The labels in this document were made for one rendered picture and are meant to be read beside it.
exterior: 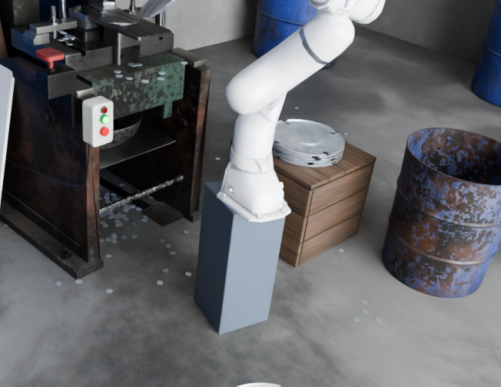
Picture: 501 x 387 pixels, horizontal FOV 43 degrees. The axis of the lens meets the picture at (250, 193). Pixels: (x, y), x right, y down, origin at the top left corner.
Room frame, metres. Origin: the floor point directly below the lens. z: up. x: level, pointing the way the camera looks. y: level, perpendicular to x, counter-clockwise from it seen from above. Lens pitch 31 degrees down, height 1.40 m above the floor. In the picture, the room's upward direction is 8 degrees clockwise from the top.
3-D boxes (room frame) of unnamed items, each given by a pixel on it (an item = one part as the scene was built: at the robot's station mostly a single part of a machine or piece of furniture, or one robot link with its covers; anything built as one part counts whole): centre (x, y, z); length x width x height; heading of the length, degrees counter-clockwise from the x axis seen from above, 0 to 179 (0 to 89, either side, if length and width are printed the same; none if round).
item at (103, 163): (2.11, 0.60, 0.31); 0.43 x 0.42 x 0.01; 143
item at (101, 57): (2.10, 0.59, 0.68); 0.45 x 0.30 x 0.06; 143
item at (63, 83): (1.71, 0.60, 0.62); 0.10 x 0.06 x 0.20; 143
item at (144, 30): (2.00, 0.45, 0.72); 0.25 x 0.14 x 0.14; 53
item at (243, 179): (1.57, -0.01, 0.52); 0.22 x 0.19 x 0.14; 34
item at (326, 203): (2.15, -0.17, 0.18); 0.40 x 0.38 x 0.35; 49
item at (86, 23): (2.10, 0.59, 0.76); 0.15 x 0.09 x 0.05; 143
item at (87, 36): (2.10, 0.60, 0.72); 0.20 x 0.16 x 0.03; 143
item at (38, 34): (1.97, 0.69, 0.76); 0.17 x 0.06 x 0.10; 143
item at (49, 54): (1.70, 0.61, 0.72); 0.07 x 0.06 x 0.08; 53
